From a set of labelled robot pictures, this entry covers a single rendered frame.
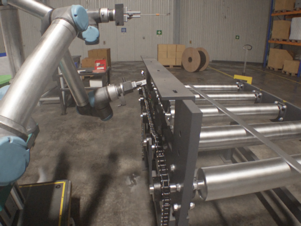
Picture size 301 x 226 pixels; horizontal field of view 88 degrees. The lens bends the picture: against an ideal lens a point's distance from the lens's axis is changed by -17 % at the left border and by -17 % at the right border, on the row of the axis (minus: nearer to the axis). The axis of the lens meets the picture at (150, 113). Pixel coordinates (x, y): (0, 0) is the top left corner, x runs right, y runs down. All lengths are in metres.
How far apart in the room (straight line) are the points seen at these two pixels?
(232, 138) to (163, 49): 7.63
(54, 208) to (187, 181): 1.04
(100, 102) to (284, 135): 1.02
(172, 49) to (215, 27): 4.43
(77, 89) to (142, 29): 10.09
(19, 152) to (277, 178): 0.84
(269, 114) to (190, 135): 1.03
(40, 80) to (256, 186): 0.81
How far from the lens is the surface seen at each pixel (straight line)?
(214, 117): 1.18
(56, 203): 1.41
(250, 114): 1.31
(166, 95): 0.48
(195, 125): 0.42
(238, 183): 0.66
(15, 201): 1.44
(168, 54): 8.43
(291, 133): 1.16
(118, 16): 1.19
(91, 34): 1.05
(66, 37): 0.78
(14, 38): 1.28
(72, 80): 1.06
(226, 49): 12.49
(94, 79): 3.44
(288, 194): 1.61
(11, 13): 1.30
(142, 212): 1.65
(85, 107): 1.17
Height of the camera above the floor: 1.31
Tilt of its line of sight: 23 degrees down
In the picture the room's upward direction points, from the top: straight up
